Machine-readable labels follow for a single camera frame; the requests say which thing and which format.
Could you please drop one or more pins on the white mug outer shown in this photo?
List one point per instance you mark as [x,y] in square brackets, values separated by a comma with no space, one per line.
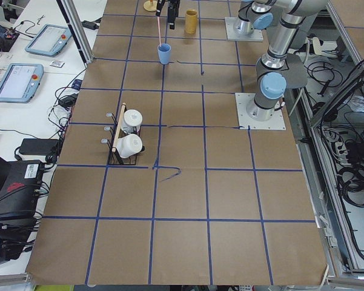
[129,145]

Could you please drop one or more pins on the black wire mug rack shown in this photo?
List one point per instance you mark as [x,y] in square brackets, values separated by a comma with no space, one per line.
[116,132]

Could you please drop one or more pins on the teach pendant far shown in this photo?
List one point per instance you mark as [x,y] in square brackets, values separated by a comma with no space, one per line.
[50,40]

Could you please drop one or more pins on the teach pendant near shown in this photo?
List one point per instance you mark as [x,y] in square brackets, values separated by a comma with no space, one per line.
[20,82]

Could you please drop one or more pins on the teach pendant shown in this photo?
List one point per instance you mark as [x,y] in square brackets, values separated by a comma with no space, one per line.
[50,40]
[20,82]

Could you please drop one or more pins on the black computer box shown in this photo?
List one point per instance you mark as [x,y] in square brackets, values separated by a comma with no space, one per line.
[18,182]

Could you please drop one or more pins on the black power adapter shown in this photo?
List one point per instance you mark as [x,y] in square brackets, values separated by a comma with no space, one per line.
[37,147]

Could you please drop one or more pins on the pink chopstick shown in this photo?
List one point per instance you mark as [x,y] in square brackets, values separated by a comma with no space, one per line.
[159,30]

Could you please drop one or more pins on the aluminium frame post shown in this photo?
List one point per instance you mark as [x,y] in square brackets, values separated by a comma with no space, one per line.
[74,23]

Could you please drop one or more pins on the light blue plastic cup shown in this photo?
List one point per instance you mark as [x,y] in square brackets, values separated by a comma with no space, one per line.
[164,53]

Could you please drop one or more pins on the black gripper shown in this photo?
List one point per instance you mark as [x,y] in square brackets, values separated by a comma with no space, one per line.
[171,11]

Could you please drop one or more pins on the bamboo cylinder holder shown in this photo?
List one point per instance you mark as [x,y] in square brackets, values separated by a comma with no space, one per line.
[191,21]

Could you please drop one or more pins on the white mug inner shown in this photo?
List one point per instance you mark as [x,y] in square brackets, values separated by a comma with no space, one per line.
[131,122]

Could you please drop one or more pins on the white mug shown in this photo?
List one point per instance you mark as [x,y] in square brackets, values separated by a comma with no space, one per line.
[131,122]
[129,145]

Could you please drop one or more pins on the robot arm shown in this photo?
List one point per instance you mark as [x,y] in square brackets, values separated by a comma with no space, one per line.
[159,6]
[277,69]

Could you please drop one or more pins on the wooden mug tree stand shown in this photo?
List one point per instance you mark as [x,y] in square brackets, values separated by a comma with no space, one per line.
[150,5]

